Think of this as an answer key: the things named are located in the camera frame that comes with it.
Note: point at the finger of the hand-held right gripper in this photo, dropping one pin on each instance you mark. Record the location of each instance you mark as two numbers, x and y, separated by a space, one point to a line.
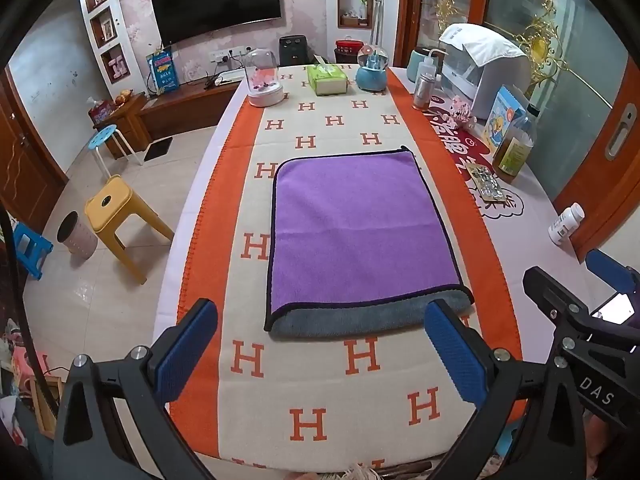
607 271
555 292

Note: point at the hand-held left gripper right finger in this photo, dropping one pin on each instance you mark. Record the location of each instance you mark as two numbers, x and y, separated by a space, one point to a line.
456 352

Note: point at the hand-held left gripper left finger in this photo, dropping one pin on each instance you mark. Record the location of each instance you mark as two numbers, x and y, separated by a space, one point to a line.
187 345

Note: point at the purple grey towel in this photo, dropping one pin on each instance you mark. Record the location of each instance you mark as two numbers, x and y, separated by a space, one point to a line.
357 230

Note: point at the white pill bottle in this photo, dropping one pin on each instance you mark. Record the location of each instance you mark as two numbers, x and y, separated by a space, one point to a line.
565 225

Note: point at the wooden glass sliding door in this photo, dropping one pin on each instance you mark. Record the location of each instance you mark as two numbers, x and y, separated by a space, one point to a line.
600 170

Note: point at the orange beige printed blanket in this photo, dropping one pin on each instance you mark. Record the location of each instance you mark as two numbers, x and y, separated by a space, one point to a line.
310 400

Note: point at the clear oil bottle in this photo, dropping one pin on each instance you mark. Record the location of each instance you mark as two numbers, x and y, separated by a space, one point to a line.
515 152

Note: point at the pink trash bin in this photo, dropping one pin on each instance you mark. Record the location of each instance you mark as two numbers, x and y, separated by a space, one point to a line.
77 240

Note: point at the yellow plastic stool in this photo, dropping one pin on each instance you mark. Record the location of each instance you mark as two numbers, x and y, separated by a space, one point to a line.
112 207

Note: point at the red white printed tablecloth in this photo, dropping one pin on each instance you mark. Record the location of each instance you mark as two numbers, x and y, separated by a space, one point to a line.
470 152

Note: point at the colourful carton box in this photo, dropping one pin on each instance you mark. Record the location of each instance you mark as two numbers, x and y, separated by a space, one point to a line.
502 120

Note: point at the small blue stool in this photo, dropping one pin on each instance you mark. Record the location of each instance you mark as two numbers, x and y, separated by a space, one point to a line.
30 247

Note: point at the black floor scale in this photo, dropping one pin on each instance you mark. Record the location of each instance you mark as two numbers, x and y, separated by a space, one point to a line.
158 150

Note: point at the pink flower ornament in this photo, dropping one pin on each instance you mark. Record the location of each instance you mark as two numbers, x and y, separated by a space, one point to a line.
461 110

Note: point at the blue top white stool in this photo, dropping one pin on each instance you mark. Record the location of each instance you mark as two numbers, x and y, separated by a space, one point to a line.
102 137

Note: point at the white covered appliance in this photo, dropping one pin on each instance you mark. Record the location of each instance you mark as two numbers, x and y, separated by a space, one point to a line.
492 72

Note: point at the wooden television cabinet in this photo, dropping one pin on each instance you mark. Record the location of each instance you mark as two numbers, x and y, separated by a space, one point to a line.
170 110

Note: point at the metal tin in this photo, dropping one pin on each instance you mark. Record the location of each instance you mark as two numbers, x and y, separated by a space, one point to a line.
424 92

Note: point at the brown wooden door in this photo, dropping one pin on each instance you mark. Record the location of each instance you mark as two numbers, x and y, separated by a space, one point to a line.
25 160

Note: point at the red tissue pack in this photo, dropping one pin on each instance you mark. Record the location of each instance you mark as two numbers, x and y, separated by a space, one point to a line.
101 111

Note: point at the white squeeze bottle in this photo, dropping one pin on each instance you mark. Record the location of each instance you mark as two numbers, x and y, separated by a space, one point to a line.
434 62

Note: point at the teal container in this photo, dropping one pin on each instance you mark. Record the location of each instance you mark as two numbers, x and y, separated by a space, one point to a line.
415 67

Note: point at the white power strip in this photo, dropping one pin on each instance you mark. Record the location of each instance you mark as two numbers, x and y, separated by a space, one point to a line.
225 79

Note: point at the glass dome white base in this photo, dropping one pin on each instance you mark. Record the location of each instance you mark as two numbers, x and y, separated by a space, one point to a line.
265 85

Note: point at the blue printed box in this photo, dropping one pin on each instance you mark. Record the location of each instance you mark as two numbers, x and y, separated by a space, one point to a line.
164 72

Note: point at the blue globe ornament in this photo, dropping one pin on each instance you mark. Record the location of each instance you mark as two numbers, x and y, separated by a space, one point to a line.
371 77

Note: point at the green tissue box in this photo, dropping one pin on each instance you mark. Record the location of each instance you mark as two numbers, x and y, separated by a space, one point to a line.
327 79

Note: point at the black heater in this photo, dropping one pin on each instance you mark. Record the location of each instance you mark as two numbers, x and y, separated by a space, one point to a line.
293 51

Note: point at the red pot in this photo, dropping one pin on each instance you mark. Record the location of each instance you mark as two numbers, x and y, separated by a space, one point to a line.
347 52

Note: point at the metal floor pole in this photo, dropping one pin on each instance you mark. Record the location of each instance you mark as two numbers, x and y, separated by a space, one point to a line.
378 15

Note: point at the black television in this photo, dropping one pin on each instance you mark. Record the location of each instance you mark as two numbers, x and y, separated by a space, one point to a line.
215 0

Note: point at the white wall shelf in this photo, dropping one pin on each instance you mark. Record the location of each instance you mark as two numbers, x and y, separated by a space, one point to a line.
122 20

